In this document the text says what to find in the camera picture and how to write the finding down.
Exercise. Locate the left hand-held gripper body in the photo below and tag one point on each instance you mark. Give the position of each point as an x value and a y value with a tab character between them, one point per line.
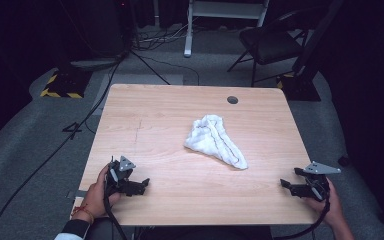
121	181

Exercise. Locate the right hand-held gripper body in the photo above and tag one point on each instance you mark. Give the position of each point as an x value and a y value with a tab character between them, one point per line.
318	186

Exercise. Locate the white towel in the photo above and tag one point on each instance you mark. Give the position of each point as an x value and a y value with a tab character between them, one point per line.
215	141

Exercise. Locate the person's right hand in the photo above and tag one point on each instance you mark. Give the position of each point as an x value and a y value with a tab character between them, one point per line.
331	208

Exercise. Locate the person's left hand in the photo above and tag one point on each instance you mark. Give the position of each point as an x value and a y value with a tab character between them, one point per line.
95	196

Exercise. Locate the small black floor object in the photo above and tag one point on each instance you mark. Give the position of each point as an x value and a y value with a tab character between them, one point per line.
344	160

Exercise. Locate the grey tape strip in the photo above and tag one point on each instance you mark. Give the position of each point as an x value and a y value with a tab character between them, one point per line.
79	193

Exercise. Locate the person's dark pants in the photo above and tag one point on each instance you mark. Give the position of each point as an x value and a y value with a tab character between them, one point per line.
206	234

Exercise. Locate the black yellow striped base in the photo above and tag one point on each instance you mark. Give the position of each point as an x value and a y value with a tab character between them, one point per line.
300	88
65	85

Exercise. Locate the grey table grommet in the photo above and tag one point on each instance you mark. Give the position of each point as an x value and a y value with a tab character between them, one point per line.
232	100

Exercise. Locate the black folding chair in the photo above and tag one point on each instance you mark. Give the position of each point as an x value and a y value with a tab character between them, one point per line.
270	45

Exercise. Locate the slanted black stand pole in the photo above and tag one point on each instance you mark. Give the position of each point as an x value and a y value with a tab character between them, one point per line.
316	36

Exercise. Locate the large dark equipment stand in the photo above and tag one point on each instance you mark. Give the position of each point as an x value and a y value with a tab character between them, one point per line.
96	33

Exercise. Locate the white metal desk frame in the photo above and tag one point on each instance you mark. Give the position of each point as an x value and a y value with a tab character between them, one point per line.
222	9

